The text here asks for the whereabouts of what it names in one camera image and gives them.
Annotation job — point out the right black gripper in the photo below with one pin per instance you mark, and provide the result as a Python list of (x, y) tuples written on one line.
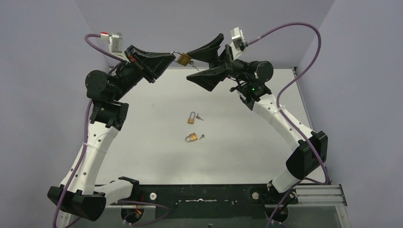
[(209, 79)]

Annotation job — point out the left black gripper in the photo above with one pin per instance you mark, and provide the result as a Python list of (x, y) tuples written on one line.
[(138, 65)]

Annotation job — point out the brass padlock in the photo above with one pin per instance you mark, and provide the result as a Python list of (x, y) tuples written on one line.
[(183, 59), (191, 137), (191, 118)]

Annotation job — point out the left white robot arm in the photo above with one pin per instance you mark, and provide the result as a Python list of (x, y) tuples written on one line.
[(78, 194)]

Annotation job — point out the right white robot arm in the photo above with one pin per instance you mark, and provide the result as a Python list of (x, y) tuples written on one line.
[(309, 148)]

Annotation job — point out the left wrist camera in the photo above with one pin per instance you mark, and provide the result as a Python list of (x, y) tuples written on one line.
[(115, 45)]

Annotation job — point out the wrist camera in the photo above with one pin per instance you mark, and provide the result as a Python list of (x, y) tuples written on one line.
[(238, 44), (115, 45)]

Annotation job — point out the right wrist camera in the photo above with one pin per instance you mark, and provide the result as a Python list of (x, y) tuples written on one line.
[(238, 44)]

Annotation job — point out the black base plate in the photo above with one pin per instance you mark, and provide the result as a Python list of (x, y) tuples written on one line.
[(204, 201)]

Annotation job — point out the aluminium rail frame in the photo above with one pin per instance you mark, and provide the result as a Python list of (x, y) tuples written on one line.
[(308, 195)]

